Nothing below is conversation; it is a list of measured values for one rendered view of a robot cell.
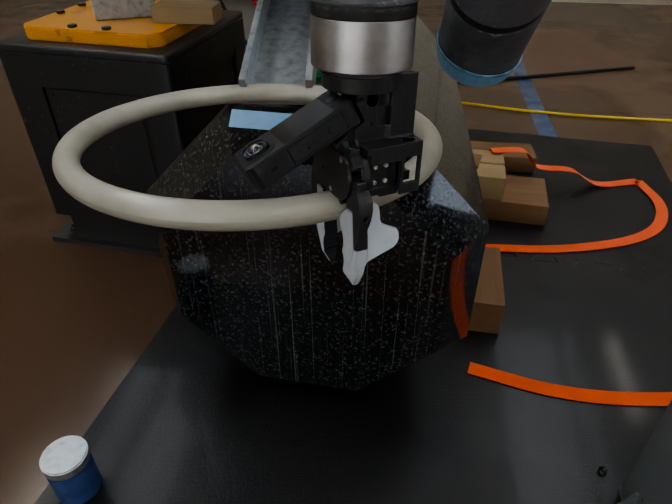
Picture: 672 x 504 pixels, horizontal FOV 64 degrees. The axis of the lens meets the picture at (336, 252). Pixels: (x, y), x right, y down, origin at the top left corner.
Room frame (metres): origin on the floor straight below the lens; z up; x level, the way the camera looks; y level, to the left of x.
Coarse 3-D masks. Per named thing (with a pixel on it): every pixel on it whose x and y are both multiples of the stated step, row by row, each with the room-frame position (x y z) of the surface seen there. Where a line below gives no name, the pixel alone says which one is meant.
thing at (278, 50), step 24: (264, 0) 1.14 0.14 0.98; (288, 0) 1.22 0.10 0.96; (264, 24) 1.12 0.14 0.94; (288, 24) 1.13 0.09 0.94; (264, 48) 1.05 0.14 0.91; (288, 48) 1.04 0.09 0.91; (240, 72) 0.90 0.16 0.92; (264, 72) 0.97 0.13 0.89; (288, 72) 0.97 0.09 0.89; (312, 72) 0.89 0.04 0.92
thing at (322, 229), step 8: (320, 224) 0.48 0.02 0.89; (328, 224) 0.48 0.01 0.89; (336, 224) 0.48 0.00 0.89; (320, 232) 0.48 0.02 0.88; (328, 232) 0.48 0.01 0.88; (336, 232) 0.48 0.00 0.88; (320, 240) 0.48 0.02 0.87; (328, 240) 0.48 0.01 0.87; (328, 248) 0.48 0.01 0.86; (328, 256) 0.48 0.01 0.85
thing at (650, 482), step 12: (660, 420) 0.68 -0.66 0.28; (660, 432) 0.66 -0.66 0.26; (648, 444) 0.67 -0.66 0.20; (660, 444) 0.65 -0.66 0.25; (648, 456) 0.66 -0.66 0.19; (660, 456) 0.63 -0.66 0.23; (600, 468) 0.73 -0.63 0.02; (636, 468) 0.67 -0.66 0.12; (648, 468) 0.64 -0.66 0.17; (660, 468) 0.61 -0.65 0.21; (636, 480) 0.65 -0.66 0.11; (648, 480) 0.62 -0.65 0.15; (660, 480) 0.60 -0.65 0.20; (624, 492) 0.66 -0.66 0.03; (636, 492) 0.63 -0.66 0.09; (648, 492) 0.60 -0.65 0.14; (660, 492) 0.58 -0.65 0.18
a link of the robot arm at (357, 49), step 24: (312, 24) 0.47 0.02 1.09; (336, 24) 0.45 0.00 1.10; (360, 24) 0.44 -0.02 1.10; (384, 24) 0.44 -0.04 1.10; (408, 24) 0.46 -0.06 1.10; (312, 48) 0.47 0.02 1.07; (336, 48) 0.45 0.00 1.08; (360, 48) 0.44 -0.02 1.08; (384, 48) 0.44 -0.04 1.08; (408, 48) 0.46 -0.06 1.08; (336, 72) 0.44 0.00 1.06; (360, 72) 0.44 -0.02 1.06; (384, 72) 0.44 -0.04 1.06
